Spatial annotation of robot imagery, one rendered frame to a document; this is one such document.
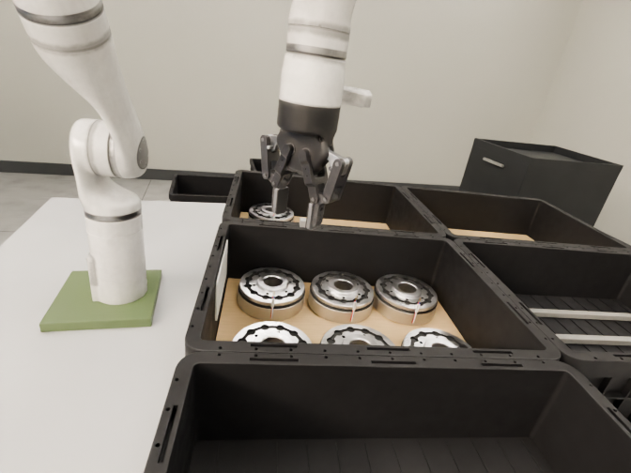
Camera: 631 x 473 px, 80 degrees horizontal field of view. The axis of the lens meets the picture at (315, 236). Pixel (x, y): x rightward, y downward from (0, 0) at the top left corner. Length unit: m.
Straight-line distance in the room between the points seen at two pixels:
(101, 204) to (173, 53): 2.95
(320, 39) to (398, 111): 3.61
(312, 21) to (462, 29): 3.86
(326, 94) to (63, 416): 0.55
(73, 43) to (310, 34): 0.29
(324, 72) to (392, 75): 3.53
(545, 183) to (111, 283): 1.97
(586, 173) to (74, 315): 2.26
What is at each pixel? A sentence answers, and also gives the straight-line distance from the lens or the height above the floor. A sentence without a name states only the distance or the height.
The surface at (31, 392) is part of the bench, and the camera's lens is 0.71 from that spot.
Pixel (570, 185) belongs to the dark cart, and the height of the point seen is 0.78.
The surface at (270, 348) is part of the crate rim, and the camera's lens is 0.37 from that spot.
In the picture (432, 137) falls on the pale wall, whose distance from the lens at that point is 4.28.
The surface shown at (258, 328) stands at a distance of 0.50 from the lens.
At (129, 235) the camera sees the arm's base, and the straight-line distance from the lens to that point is 0.74.
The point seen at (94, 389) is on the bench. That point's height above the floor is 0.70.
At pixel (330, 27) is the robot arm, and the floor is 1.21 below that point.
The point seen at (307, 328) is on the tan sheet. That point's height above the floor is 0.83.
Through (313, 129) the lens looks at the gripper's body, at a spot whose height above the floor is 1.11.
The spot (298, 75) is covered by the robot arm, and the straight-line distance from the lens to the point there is 0.44.
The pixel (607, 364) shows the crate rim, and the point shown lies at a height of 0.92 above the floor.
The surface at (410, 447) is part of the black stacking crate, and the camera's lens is 0.46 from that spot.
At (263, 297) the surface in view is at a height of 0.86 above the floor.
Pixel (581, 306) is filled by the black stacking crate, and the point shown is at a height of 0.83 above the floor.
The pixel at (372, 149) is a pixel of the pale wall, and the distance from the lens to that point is 4.01.
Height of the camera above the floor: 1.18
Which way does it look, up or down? 25 degrees down
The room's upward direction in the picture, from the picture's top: 8 degrees clockwise
